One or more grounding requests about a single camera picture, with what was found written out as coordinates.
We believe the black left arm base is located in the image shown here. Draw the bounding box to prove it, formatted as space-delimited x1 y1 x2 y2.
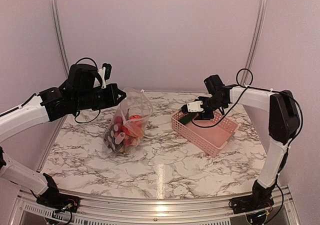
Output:
36 182 80 213

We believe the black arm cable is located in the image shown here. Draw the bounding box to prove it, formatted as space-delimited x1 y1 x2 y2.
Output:
73 57 103 125
192 68 305 143

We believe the clear pink zip top bag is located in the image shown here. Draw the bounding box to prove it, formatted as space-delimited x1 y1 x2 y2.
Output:
103 88 154 155

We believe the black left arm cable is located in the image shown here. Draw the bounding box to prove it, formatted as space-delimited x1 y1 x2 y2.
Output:
73 57 103 125

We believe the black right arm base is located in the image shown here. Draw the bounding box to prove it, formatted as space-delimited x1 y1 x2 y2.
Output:
228 180 276 214

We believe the green cucumber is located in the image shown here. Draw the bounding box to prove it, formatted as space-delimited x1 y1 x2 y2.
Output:
178 113 198 125

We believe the aluminium front rail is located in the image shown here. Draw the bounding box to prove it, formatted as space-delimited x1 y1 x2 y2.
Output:
7 183 301 225

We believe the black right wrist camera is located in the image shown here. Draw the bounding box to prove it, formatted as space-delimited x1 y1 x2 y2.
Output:
204 74 224 95

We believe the red apple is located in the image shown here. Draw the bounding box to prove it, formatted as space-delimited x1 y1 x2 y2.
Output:
129 114 143 126

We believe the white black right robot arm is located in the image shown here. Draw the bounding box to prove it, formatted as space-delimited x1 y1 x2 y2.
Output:
180 84 303 190

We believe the aluminium frame post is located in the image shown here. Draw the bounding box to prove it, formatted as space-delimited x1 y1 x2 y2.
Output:
50 0 70 76
243 0 270 73

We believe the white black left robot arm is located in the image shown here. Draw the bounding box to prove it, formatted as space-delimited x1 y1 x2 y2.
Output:
0 83 127 208

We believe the aluminium frame post left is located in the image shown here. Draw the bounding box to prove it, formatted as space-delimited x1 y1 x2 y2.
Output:
50 0 70 76

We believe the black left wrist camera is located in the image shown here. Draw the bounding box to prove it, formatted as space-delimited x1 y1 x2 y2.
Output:
65 63 112 92

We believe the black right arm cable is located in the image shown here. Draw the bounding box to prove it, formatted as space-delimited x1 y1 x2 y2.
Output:
192 68 305 143

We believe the pink perforated plastic basket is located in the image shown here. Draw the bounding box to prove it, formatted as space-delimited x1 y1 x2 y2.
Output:
171 111 240 157

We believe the aluminium frame post right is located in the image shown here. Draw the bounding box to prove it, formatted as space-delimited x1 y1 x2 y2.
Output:
243 0 270 73

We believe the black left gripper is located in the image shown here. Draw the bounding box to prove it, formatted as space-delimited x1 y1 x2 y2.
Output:
73 82 126 111

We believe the orange red mango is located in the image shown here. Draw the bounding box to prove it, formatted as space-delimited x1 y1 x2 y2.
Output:
129 123 144 139

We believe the dark purple eggplant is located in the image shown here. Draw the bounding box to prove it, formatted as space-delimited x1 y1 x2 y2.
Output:
104 128 126 153

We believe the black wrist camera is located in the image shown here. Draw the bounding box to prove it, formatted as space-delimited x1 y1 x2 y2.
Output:
65 63 112 92
204 74 224 95

